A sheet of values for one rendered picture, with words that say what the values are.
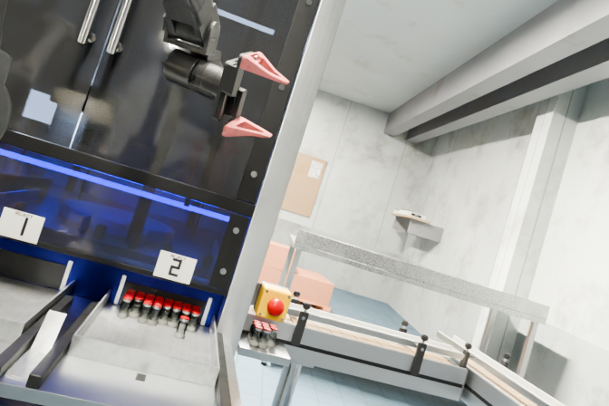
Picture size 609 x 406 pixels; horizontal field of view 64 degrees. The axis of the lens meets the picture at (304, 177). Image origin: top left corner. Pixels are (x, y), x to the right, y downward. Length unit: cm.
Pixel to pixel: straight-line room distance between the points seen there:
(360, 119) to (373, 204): 159
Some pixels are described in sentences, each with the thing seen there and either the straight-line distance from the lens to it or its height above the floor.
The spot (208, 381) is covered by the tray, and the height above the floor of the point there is 89.
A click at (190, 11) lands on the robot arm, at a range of 79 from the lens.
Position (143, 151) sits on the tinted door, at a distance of 117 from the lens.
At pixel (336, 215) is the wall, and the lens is 887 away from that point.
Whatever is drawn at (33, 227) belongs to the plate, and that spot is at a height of 102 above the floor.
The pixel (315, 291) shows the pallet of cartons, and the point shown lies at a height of 28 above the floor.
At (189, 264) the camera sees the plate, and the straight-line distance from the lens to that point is 117.
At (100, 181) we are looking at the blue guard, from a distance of 118.
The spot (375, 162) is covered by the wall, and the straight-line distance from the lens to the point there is 901.
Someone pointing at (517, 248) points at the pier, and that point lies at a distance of 513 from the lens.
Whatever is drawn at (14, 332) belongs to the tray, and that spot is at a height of 90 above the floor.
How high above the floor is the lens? 124
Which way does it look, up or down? 3 degrees up
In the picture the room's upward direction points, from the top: 17 degrees clockwise
